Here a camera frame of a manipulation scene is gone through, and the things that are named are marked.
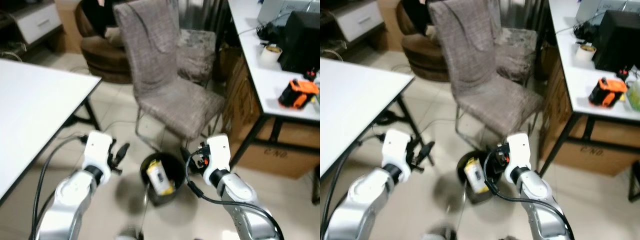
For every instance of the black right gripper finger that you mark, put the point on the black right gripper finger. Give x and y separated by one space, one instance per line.
489 156
187 152

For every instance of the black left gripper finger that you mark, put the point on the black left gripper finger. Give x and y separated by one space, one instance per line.
427 151
117 169
418 167
123 152

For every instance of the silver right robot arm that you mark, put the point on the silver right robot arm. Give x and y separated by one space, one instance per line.
542 200
240 200

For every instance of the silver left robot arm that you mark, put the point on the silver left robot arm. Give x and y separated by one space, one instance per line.
67 200
357 200

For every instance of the black round rubbish bin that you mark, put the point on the black round rubbish bin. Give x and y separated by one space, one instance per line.
467 192
175 170

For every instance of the yellow white trash carton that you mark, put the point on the yellow white trash carton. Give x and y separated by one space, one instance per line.
160 177
475 175

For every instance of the white table with black legs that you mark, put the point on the white table with black legs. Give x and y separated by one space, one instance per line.
355 110
35 115

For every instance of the brown cardboard box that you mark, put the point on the brown cardboard box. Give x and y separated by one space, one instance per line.
280 145
600 145

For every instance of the grey fabric chair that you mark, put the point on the grey fabric chair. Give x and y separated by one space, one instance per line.
475 75
160 75

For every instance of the patterned grey cushion seat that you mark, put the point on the patterned grey cushion seat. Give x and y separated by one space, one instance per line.
197 55
517 52

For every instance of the brown round armchair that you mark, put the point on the brown round armchair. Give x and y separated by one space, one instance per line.
422 52
102 55

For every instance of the pale green container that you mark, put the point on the pale green container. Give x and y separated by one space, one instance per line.
634 96
317 99

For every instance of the orange black power tool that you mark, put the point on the orange black power tool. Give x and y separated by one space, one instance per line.
298 94
607 92

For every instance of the white tape roll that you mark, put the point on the white tape roll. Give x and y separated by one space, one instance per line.
271 56
586 54

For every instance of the small red black item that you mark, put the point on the small red black item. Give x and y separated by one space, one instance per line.
311 75
625 74

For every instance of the person in black clothes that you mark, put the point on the person in black clothes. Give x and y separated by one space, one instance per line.
104 15
417 14

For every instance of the white drawer cabinet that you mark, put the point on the white drawer cabinet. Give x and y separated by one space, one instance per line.
360 20
37 22

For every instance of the black box device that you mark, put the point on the black box device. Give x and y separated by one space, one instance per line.
617 40
302 42

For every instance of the silver laptop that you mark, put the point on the silver laptop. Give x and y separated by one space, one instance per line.
285 9
597 7

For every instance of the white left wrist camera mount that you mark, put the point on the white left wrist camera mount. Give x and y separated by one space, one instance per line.
97 147
397 146

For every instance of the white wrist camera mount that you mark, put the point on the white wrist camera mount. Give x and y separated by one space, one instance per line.
397 146
219 152
97 147
519 150

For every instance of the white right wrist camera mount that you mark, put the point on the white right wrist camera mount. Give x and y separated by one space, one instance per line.
519 150
219 152

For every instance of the white desk with black frame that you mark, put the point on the white desk with black frame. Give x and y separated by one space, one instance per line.
570 90
260 90

